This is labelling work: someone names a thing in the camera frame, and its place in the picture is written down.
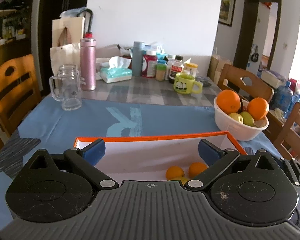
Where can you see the teal tissue pack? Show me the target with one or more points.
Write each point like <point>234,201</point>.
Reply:
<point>118,70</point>

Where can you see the beige paper shopping bag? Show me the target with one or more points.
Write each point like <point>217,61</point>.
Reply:
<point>66,36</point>

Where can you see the orange in basket right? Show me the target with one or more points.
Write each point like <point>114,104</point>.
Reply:
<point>258,108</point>

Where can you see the green panda mug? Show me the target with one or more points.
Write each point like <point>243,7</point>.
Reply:
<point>186,84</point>

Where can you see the white jar yellow lid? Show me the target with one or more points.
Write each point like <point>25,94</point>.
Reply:
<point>191,68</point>

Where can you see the orange in basket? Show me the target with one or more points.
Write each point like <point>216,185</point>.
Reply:
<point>228,101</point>
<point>258,108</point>

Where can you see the orange in box right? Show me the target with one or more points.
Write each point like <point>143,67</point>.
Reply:
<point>196,168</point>

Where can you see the pink thermos bottle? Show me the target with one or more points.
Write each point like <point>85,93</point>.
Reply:
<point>87,62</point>

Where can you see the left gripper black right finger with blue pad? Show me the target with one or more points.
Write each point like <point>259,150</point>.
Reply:
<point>216,163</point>

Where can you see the framed picture right wall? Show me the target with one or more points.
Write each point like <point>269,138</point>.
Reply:
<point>226,14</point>

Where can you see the dark brown pill bottle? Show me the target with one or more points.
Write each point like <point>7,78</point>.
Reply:
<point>176,68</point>

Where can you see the green lid small jar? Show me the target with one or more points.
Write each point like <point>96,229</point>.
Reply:
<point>160,71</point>

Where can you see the yellow-green apple left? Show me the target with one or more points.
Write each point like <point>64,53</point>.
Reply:
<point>237,117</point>

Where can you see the white ceramic cup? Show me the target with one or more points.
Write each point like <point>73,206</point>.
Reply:
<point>102,62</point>

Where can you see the blue water bottle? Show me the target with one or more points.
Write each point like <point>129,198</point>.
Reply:
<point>283,97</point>

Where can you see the black umbrella handle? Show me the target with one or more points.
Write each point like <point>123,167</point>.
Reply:
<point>88,19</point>

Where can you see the grey-blue tall bottle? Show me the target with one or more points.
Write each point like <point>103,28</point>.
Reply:
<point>137,58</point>

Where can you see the clear glass mason mug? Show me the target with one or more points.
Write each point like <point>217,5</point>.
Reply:
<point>66,87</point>

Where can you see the wooden chair left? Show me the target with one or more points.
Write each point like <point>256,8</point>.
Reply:
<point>19,92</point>

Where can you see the orange in box left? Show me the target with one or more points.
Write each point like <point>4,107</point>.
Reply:
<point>174,172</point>

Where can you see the wooden chair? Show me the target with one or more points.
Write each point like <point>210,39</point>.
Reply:
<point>234,78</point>
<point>19,92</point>
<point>288,135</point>

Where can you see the orange cardboard box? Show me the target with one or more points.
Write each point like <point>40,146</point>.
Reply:
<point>148,158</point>

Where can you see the orange in box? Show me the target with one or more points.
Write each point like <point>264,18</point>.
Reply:
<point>174,172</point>
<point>196,168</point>

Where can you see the green apple right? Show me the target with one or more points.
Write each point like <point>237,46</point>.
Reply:
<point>247,119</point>

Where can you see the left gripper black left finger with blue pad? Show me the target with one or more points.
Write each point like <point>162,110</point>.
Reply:
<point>83,161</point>

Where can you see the white plastic fruit basket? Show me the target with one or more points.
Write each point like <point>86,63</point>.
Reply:
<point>239,131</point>

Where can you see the red supplement jar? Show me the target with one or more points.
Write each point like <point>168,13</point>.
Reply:
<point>149,64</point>

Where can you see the orange in basket left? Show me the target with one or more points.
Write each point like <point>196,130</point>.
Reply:
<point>228,101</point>

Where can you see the wooden chair right far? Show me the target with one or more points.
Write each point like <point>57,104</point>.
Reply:
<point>234,78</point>

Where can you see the wooden chair right near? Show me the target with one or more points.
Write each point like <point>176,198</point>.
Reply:
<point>288,135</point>

